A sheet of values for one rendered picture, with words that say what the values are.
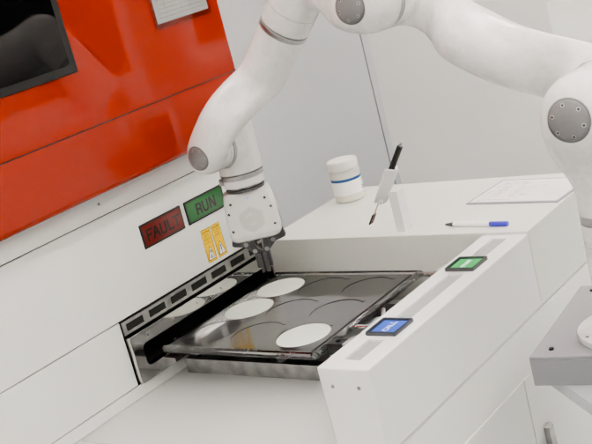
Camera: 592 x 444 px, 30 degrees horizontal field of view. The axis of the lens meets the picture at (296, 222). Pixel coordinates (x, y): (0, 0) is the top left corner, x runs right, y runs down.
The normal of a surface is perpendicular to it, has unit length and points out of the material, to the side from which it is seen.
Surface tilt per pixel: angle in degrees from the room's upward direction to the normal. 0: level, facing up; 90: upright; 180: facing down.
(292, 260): 90
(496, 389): 90
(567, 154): 126
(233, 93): 57
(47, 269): 90
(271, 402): 0
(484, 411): 90
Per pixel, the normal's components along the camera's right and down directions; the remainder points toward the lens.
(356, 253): -0.58, 0.35
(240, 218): -0.10, 0.29
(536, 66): 0.32, 0.46
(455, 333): 0.78, -0.04
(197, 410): -0.25, -0.94
